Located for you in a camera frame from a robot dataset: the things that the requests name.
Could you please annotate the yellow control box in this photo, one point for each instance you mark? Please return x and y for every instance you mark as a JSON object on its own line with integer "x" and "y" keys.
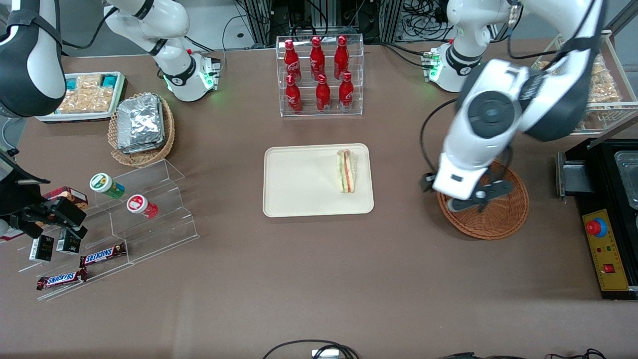
{"x": 610, "y": 254}

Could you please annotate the red emergency stop button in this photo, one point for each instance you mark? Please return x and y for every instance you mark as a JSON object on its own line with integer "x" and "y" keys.
{"x": 594, "y": 227}

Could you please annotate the brown chocolate box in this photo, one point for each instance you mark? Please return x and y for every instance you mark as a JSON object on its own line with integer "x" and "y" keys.
{"x": 70, "y": 194}

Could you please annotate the red can with white lid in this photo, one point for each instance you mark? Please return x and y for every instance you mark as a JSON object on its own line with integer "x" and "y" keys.
{"x": 140, "y": 205}

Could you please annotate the light tan wicker basket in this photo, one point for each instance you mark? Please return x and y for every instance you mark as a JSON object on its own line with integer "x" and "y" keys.
{"x": 144, "y": 158}

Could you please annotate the clear acrylic bottle rack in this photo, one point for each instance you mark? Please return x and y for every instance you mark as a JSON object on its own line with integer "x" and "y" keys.
{"x": 306, "y": 112}

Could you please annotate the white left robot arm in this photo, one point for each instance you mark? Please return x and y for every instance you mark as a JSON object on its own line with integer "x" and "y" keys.
{"x": 491, "y": 114}

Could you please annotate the red cola bottle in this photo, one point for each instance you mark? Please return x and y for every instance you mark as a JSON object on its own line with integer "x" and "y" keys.
{"x": 341, "y": 59}
{"x": 323, "y": 95}
{"x": 346, "y": 93}
{"x": 293, "y": 97}
{"x": 292, "y": 62}
{"x": 317, "y": 60}

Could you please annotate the clear bag of crackers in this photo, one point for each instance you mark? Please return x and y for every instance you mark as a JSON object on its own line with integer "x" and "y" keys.
{"x": 75, "y": 102}
{"x": 102, "y": 98}
{"x": 88, "y": 82}

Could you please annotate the white power adapter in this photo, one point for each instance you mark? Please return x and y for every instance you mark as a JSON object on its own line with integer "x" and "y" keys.
{"x": 325, "y": 354}

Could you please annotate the green can with white lid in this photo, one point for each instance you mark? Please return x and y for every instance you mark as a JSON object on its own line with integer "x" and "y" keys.
{"x": 105, "y": 185}

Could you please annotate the cream plastic serving tray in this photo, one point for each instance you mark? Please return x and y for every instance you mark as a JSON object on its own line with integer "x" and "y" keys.
{"x": 304, "y": 182}

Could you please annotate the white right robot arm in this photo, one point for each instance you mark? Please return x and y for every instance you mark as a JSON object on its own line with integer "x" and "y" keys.
{"x": 30, "y": 60}

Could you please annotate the clear bag of beige snacks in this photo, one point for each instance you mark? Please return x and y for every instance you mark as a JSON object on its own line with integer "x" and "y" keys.
{"x": 541, "y": 65}
{"x": 604, "y": 90}
{"x": 599, "y": 66}

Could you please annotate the triangular sandwich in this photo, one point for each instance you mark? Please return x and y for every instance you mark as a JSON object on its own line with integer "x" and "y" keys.
{"x": 346, "y": 172}

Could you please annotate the small black box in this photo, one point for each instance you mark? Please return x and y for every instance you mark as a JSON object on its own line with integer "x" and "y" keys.
{"x": 68, "y": 244}
{"x": 42, "y": 248}

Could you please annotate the aluminium frame rack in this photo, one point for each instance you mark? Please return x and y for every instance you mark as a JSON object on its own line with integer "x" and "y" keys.
{"x": 319, "y": 20}

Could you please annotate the teal snack packet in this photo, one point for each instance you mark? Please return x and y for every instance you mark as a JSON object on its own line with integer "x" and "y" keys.
{"x": 72, "y": 84}
{"x": 108, "y": 80}

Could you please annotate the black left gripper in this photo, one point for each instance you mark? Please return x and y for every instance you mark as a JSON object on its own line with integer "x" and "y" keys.
{"x": 425, "y": 185}

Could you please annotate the clear acrylic stepped display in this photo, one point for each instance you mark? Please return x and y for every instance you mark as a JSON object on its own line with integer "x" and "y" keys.
{"x": 159, "y": 229}

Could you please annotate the black equipment base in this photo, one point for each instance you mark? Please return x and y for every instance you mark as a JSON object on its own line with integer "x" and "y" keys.
{"x": 603, "y": 194}

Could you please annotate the brown round wicker basket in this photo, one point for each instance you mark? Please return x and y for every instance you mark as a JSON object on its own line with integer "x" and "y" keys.
{"x": 498, "y": 224}

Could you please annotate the clear plastic container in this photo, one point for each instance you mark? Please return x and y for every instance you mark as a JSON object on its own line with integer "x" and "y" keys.
{"x": 628, "y": 179}

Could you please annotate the brown Snickers bar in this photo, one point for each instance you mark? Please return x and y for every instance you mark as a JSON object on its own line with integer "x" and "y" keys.
{"x": 61, "y": 279}
{"x": 102, "y": 255}

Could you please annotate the white rectangular snack tray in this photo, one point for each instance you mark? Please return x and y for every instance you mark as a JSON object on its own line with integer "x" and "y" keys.
{"x": 75, "y": 117}

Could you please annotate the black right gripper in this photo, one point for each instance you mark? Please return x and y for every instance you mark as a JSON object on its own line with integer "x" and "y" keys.
{"x": 19, "y": 200}

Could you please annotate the grey metal bracket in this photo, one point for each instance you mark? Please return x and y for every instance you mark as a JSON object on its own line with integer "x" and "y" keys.
{"x": 575, "y": 174}

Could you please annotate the silver foil packet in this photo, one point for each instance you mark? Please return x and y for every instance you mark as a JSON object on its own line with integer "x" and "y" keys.
{"x": 140, "y": 119}
{"x": 144, "y": 148}

